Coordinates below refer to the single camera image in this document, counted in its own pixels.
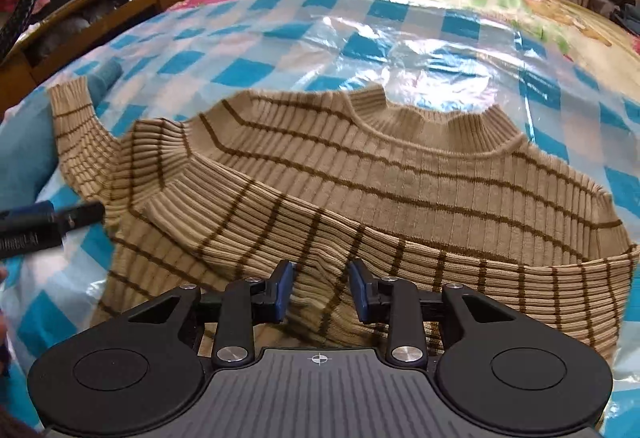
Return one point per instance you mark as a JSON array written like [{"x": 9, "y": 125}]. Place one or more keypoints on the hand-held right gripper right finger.
[{"x": 359, "y": 290}]

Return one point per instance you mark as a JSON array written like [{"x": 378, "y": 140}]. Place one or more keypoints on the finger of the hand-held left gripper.
[
  {"x": 82, "y": 214},
  {"x": 40, "y": 208}
]

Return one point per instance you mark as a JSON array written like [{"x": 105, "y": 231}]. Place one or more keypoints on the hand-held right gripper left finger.
[{"x": 283, "y": 290}]

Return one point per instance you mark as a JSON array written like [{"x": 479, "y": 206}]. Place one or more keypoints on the tan striped knit sweater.
[{"x": 380, "y": 198}]

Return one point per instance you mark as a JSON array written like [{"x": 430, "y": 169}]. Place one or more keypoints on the teal fleece cloth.
[{"x": 30, "y": 138}]

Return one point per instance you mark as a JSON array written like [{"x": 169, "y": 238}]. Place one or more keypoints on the reddish brown garment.
[{"x": 12, "y": 425}]

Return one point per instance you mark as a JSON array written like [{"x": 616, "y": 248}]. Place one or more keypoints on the blue checkered bed sheet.
[{"x": 310, "y": 43}]

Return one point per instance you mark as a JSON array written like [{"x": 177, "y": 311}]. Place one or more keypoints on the dark bags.
[{"x": 620, "y": 3}]

